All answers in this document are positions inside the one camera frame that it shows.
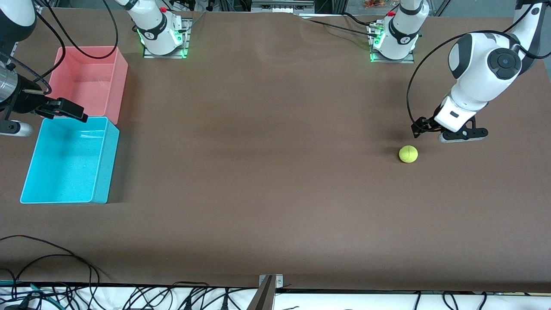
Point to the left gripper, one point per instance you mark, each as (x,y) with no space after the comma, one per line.
(422,126)

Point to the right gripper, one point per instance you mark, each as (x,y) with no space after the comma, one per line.
(25,102)

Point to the yellow-green tennis ball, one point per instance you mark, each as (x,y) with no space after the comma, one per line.
(408,154)

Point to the pink plastic bin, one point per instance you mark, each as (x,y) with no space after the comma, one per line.
(86,82)

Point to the blue plastic bin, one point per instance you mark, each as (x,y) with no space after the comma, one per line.
(64,172)

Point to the grey power strip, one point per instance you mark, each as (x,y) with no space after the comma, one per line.
(282,6)

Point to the grey metal bar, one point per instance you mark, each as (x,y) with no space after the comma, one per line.
(263,297)

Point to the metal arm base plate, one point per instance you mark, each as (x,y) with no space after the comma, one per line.
(391,61)
(165,56)

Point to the aluminium frame post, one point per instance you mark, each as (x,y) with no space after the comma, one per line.
(339,5)

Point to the small metal bracket plate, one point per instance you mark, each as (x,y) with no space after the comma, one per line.
(279,282)

